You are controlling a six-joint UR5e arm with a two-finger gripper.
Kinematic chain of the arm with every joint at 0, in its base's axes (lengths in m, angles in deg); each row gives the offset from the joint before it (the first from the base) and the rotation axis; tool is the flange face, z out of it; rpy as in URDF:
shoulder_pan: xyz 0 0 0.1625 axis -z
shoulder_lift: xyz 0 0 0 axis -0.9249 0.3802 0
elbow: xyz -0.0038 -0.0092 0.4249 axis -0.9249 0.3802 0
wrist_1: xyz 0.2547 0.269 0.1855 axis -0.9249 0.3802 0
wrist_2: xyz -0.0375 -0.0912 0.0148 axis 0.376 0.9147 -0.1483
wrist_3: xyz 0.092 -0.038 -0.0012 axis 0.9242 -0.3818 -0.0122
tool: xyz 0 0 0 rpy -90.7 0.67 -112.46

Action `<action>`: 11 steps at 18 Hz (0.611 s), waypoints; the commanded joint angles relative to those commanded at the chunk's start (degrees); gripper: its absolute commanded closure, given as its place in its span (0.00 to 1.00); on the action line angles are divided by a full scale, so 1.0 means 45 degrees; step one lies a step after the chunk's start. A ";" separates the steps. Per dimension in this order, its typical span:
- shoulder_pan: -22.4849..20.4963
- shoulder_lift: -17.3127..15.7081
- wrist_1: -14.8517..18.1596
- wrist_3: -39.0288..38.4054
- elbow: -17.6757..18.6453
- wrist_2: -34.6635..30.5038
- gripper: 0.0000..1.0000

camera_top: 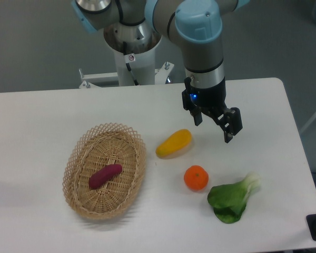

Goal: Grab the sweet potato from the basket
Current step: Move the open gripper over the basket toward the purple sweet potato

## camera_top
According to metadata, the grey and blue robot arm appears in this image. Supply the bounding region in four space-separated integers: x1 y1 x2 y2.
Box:
72 1 245 142

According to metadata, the yellow mango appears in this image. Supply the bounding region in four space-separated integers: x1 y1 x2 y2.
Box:
155 129 192 158

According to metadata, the green bok choy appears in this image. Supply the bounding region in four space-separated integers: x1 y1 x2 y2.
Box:
207 172 261 224

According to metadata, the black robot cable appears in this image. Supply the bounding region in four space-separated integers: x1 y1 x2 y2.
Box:
122 41 140 86

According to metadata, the orange tangerine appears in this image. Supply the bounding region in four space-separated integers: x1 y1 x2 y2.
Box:
183 165 209 191

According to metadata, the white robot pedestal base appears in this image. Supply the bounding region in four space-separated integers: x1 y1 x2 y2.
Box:
79 22 174 89

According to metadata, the oval woven wicker basket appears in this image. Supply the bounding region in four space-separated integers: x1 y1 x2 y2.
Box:
63 123 146 220

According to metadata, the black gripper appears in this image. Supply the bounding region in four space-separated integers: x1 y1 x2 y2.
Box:
182 77 243 143

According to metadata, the purple sweet potato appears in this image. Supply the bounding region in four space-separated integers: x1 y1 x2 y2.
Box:
88 164 123 189

